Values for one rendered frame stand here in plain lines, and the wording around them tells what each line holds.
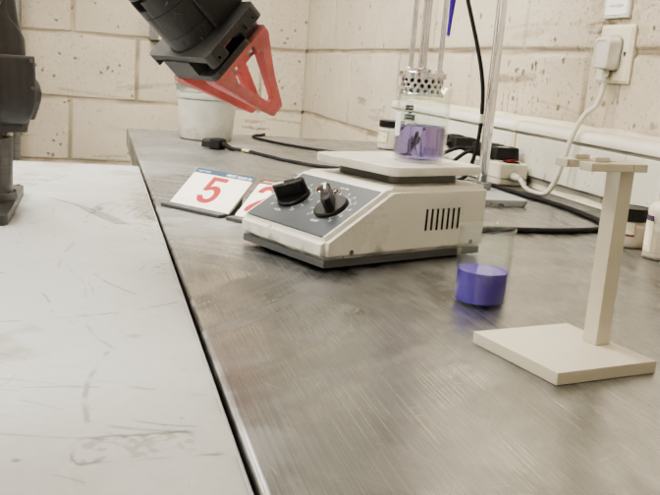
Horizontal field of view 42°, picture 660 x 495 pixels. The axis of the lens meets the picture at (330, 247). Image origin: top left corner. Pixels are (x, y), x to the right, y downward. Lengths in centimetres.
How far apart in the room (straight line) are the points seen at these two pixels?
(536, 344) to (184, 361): 22
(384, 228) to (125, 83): 249
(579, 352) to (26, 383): 32
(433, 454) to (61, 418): 17
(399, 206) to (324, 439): 39
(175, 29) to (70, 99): 248
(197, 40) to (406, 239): 25
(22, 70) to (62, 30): 229
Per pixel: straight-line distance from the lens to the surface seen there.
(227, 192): 98
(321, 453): 39
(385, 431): 42
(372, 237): 75
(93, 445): 40
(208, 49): 72
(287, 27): 326
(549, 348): 56
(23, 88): 91
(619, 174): 56
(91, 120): 320
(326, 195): 74
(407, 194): 77
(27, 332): 55
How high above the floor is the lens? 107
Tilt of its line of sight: 12 degrees down
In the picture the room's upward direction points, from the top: 5 degrees clockwise
